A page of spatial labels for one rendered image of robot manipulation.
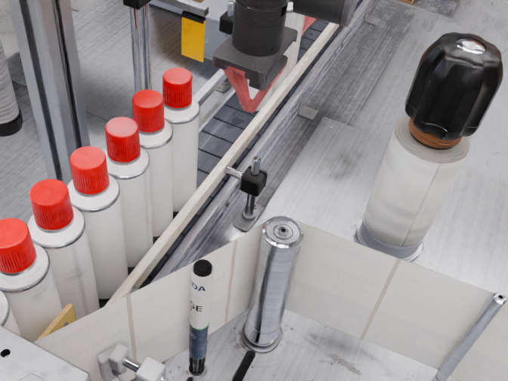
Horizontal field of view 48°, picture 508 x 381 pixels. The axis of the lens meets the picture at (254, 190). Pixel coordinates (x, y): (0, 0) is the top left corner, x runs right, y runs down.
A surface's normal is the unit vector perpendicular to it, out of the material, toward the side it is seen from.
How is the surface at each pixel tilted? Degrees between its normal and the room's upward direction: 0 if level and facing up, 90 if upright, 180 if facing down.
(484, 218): 0
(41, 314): 90
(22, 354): 0
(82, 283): 90
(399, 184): 91
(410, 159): 92
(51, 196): 2
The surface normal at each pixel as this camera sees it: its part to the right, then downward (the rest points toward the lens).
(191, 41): -0.43, 0.62
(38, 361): 0.10, -0.69
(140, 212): 0.62, 0.61
